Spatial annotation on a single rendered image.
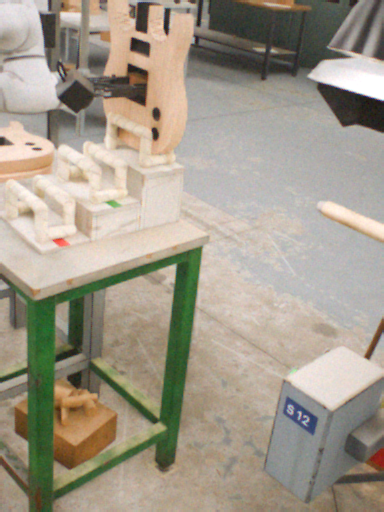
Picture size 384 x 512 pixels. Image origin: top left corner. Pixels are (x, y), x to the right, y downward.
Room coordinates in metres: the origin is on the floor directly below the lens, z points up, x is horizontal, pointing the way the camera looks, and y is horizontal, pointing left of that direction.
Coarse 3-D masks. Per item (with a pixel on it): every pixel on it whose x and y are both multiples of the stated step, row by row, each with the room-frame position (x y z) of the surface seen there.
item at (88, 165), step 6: (60, 150) 1.72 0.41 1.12; (66, 150) 1.71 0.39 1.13; (72, 150) 1.70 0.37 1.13; (66, 156) 1.70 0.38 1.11; (72, 156) 1.68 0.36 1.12; (78, 156) 1.67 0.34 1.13; (78, 162) 1.65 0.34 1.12; (84, 162) 1.63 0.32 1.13; (90, 162) 1.63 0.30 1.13; (84, 168) 1.63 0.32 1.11; (90, 168) 1.61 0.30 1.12; (96, 168) 1.60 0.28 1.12
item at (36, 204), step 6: (12, 180) 1.63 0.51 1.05; (6, 186) 1.62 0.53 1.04; (12, 186) 1.60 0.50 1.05; (18, 186) 1.59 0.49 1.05; (12, 192) 1.59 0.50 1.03; (18, 192) 1.57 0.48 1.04; (24, 192) 1.56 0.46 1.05; (30, 192) 1.56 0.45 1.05; (24, 198) 1.54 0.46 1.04; (30, 198) 1.53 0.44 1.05; (36, 198) 1.53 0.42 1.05; (30, 204) 1.52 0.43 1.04; (36, 204) 1.50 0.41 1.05; (42, 204) 1.50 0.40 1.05; (42, 210) 1.49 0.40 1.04
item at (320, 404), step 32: (352, 352) 0.91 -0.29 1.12; (288, 384) 0.81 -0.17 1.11; (320, 384) 0.81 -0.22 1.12; (352, 384) 0.82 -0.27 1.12; (288, 416) 0.80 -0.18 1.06; (320, 416) 0.76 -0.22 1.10; (352, 416) 0.80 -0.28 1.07; (288, 448) 0.79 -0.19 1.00; (320, 448) 0.75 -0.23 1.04; (288, 480) 0.78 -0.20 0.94; (320, 480) 0.77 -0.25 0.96; (352, 480) 0.84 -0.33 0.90
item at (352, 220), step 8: (328, 208) 1.19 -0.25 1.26; (336, 208) 1.18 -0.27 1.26; (344, 208) 1.18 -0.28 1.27; (328, 216) 1.19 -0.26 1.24; (336, 216) 1.17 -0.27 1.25; (344, 216) 1.16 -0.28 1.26; (352, 216) 1.16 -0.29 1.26; (360, 216) 1.15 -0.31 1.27; (344, 224) 1.16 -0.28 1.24; (352, 224) 1.15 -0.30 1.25; (360, 224) 1.14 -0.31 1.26; (368, 224) 1.13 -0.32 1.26; (376, 224) 1.13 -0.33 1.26; (360, 232) 1.14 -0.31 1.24; (368, 232) 1.12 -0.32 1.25; (376, 232) 1.11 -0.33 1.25
